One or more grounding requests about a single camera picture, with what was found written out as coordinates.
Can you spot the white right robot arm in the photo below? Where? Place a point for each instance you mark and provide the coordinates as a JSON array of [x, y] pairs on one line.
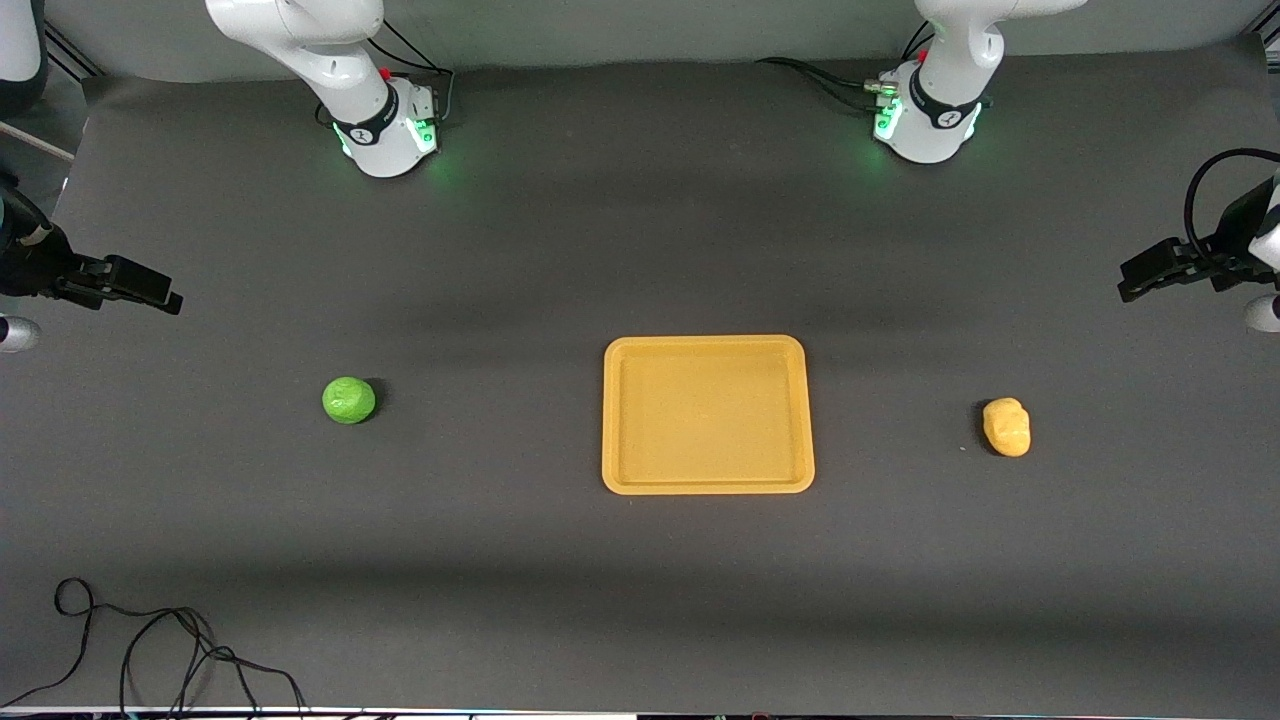
[[340, 70]]

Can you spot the thin pale rod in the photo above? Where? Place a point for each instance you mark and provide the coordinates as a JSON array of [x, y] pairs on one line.
[[40, 142]]

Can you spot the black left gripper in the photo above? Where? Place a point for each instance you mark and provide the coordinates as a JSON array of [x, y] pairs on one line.
[[1238, 235]]

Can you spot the yellow potato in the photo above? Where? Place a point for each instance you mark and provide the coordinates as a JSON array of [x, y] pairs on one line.
[[1006, 428]]

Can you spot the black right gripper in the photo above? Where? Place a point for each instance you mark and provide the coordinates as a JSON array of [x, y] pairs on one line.
[[28, 266]]

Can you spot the green apple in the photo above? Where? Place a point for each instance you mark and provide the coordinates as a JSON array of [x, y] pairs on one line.
[[349, 400]]

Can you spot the yellow plastic tray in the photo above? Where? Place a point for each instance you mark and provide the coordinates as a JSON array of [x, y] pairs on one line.
[[700, 420]]

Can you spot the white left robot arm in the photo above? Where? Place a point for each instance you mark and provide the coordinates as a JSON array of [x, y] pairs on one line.
[[940, 100]]

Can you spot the black frame strut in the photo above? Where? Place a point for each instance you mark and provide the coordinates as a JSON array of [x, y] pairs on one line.
[[75, 58]]

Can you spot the dark grey table mat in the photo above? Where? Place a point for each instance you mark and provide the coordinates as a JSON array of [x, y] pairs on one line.
[[640, 600]]

